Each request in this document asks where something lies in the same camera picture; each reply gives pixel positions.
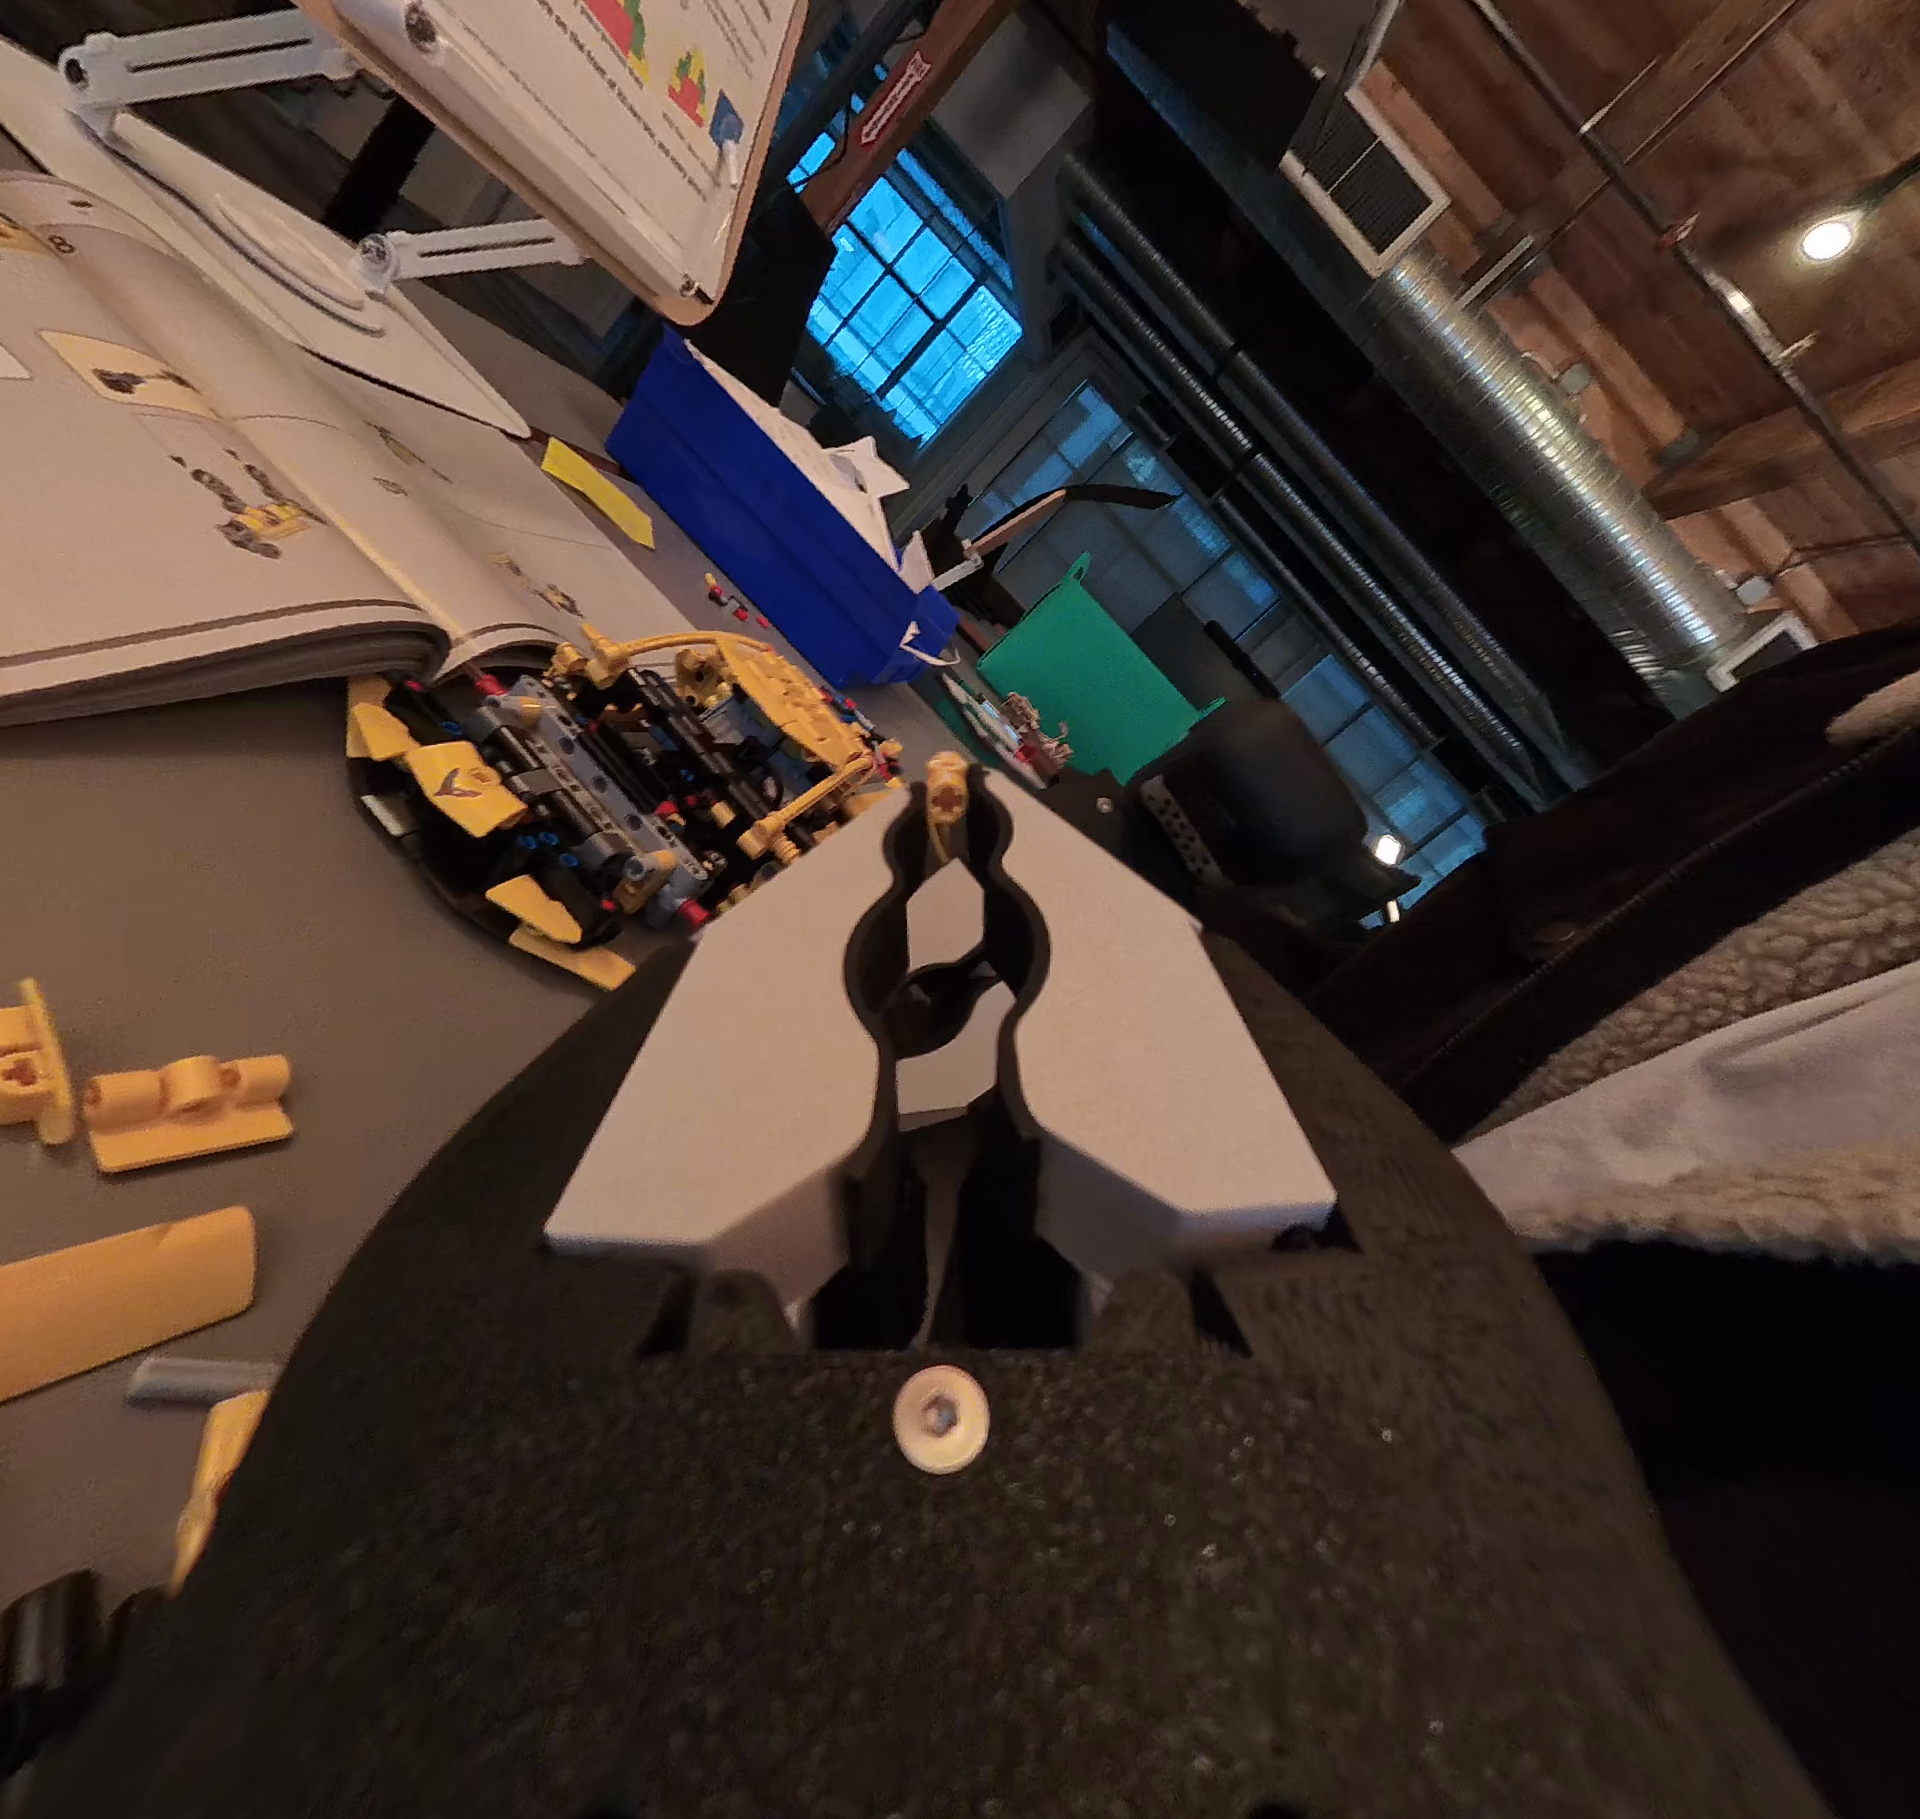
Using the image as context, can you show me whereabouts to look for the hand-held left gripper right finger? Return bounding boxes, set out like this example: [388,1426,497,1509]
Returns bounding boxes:
[965,768,1338,1346]

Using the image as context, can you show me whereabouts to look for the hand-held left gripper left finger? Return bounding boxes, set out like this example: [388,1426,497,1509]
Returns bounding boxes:
[543,783,920,1346]

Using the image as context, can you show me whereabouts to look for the yellow brick car model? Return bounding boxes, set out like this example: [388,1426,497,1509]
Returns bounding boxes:
[346,627,910,993]

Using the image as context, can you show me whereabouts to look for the building instruction booklet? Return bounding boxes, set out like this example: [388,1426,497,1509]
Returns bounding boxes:
[0,170,705,729]

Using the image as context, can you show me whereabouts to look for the grey desk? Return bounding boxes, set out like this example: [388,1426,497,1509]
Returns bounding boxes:
[0,275,1156,1626]

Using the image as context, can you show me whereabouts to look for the green board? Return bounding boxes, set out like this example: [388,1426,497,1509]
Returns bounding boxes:
[974,551,1224,786]

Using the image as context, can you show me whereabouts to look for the small coloured brick model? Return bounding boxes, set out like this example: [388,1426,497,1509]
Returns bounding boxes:
[981,694,1074,780]

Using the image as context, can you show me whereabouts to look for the large glass partition window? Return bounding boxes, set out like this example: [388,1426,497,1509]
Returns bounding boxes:
[960,379,1503,920]

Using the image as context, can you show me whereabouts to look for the black pipe bundle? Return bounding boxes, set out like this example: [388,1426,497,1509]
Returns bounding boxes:
[1049,153,1562,801]

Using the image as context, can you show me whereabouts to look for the white printed paper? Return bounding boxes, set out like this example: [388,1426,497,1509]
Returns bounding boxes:
[749,394,961,665]

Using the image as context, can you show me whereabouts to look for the yellow panel with connectors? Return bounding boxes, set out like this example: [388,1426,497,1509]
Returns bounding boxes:
[80,1052,297,1176]

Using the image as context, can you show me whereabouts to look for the grey brick pin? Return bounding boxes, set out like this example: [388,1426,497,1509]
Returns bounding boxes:
[124,1354,282,1410]

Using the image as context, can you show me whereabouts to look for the blue-lit paned window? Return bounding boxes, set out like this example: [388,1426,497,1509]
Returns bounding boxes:
[786,146,1028,448]

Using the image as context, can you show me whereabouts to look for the blue plastic bin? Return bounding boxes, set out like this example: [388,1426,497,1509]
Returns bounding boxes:
[603,327,961,687]

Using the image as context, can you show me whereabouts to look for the yellow sticky note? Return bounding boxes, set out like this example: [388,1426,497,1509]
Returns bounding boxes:
[540,435,657,548]

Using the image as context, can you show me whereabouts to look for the long yellow curved panel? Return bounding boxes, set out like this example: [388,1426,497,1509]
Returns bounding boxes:
[0,1204,260,1403]

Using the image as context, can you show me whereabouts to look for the yellow brick beam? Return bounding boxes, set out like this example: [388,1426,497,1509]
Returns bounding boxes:
[162,1387,274,1598]

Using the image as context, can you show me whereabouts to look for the person's legs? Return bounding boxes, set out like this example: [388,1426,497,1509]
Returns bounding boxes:
[1529,1248,1920,1819]

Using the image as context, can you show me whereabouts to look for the black brick gear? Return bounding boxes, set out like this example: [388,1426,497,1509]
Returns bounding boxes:
[0,1567,169,1754]

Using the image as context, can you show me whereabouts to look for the printed instruction sheet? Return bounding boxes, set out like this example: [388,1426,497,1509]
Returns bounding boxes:
[300,0,796,292]

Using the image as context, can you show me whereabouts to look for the white document stand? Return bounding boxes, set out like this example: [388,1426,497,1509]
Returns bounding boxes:
[0,0,821,440]

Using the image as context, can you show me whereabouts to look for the silver air duct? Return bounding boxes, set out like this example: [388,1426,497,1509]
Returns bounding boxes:
[1355,242,1756,681]

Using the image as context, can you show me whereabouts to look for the yellow brick bracket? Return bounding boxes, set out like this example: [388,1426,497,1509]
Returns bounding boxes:
[0,979,78,1147]

